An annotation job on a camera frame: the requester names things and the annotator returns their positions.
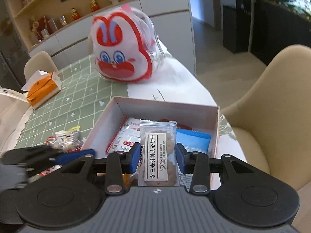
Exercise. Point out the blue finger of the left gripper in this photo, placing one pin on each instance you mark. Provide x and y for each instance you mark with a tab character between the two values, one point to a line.
64	158

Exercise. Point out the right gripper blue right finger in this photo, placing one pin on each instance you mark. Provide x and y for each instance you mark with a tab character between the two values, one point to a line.
197	164

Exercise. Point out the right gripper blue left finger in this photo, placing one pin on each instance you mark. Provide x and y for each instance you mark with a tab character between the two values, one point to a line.
119	163

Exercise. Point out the white red snack packet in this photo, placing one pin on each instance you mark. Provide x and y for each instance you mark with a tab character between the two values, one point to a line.
127	136

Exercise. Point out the clear biscuit packet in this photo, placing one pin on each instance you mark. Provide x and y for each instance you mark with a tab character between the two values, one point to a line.
158	154

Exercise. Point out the blue white snack bag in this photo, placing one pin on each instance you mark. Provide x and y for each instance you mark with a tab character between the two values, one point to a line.
185	180

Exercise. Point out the blue candy packet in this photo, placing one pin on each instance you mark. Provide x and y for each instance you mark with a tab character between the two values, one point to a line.
194	140

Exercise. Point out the red orange snack pouch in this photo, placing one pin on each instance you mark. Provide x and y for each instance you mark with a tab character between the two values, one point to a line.
179	125

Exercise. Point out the pink cardboard box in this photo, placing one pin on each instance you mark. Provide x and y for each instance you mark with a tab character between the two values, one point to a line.
200	118

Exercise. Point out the white chair near left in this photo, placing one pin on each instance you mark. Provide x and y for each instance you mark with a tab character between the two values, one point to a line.
13	107

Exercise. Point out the green grid tablecloth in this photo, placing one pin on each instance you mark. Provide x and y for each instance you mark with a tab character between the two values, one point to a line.
82	99

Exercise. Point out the orange tissue box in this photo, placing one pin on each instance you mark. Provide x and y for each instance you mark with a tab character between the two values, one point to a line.
41	87

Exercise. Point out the white paper sheet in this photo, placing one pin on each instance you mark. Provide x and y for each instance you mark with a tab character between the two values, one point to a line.
172	82

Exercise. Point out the beige chair right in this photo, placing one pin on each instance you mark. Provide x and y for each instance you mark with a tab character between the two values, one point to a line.
272	120

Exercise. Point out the beige chair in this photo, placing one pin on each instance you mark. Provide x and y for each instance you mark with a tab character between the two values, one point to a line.
90	44
40	61
272	120

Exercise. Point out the beige chair far left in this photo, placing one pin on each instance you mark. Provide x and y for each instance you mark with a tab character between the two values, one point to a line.
40	61

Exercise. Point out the red white bunny bag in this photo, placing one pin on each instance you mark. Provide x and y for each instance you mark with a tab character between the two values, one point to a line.
126	47

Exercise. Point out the red figurine left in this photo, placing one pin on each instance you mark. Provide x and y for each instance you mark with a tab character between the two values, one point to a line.
74	14

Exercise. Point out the red figurine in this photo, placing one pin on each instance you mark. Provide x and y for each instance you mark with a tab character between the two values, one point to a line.
74	14
94	5

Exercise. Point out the black water dispenser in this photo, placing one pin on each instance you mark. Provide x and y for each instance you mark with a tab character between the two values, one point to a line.
236	26

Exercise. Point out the red figurine right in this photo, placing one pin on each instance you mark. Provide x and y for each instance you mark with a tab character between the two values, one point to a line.
94	5

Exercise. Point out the fish tank cabinet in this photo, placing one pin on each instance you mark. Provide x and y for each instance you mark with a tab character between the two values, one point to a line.
278	24

